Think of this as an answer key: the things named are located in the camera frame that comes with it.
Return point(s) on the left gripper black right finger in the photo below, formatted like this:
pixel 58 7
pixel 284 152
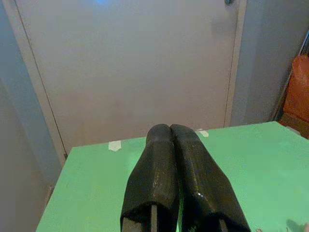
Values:
pixel 205 188

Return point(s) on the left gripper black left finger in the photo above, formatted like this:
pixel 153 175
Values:
pixel 152 174

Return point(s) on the green table mat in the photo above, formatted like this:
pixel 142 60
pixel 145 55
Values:
pixel 241 174

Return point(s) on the white tape piece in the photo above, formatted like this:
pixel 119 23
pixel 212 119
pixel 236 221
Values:
pixel 115 146
pixel 202 133

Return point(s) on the white door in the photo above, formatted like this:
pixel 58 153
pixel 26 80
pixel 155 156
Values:
pixel 120 72

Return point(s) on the orange red bag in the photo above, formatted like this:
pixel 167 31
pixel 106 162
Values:
pixel 298 89

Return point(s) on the metal door fitting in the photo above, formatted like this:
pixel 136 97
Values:
pixel 228 2

